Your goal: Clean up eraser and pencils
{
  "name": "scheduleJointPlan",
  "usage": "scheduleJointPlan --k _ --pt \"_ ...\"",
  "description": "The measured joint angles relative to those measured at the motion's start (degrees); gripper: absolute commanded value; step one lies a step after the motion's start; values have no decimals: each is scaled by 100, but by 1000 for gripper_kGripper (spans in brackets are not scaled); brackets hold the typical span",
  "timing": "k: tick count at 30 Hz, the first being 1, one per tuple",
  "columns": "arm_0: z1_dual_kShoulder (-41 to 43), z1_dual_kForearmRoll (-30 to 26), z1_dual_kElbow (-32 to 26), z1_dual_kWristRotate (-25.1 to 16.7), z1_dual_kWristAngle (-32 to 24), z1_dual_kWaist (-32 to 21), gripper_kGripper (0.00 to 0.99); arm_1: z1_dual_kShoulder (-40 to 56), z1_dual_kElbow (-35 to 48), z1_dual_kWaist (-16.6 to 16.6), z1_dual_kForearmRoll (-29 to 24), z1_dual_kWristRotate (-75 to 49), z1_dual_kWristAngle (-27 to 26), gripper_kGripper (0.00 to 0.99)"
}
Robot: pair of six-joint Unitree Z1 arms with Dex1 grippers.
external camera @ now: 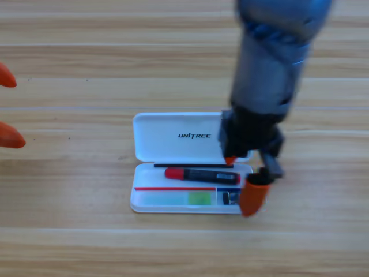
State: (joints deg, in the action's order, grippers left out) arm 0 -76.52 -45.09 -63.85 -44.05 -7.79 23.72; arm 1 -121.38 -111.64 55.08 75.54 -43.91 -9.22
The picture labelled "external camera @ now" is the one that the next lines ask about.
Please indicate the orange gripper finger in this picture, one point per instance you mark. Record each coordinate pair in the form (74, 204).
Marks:
(253, 199)
(230, 160)
(11, 137)
(7, 76)

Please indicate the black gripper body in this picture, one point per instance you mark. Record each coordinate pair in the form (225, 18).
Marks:
(248, 132)

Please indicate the red and black marker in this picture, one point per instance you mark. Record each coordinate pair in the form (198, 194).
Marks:
(201, 175)

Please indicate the green and white highlighter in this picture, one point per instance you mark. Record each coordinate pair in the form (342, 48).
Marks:
(199, 198)

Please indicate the white Unitree pencil case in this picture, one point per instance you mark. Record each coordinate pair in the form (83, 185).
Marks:
(161, 138)

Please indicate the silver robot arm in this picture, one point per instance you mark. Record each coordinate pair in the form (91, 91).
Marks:
(271, 57)

